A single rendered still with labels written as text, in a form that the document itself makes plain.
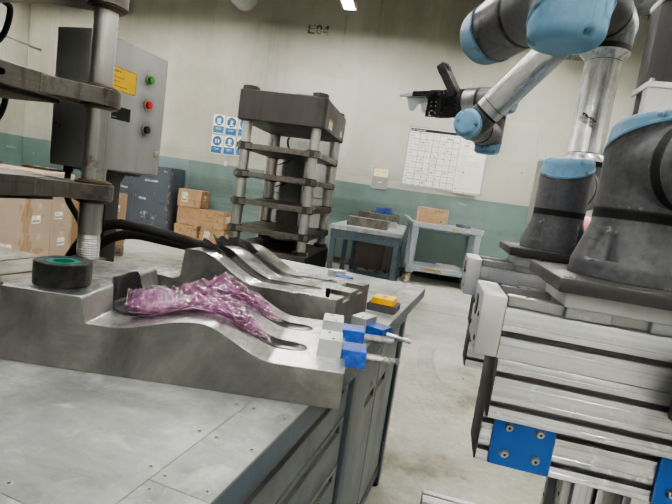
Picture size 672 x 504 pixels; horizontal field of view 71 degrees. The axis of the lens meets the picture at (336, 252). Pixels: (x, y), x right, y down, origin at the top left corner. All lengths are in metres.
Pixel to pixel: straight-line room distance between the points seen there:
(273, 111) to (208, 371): 4.43
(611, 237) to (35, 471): 0.74
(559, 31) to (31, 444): 0.67
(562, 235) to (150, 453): 0.97
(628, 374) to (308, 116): 4.41
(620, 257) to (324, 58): 7.27
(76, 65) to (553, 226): 1.38
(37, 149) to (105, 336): 9.18
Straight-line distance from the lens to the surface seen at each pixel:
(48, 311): 0.79
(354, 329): 0.86
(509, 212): 7.49
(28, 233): 4.71
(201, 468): 0.56
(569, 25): 0.53
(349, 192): 7.44
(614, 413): 0.79
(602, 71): 1.43
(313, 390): 0.70
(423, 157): 7.39
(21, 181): 1.38
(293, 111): 4.97
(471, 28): 0.67
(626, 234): 0.75
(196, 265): 1.11
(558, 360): 0.74
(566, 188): 1.23
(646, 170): 0.74
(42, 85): 1.40
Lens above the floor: 1.10
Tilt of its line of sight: 7 degrees down
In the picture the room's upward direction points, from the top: 8 degrees clockwise
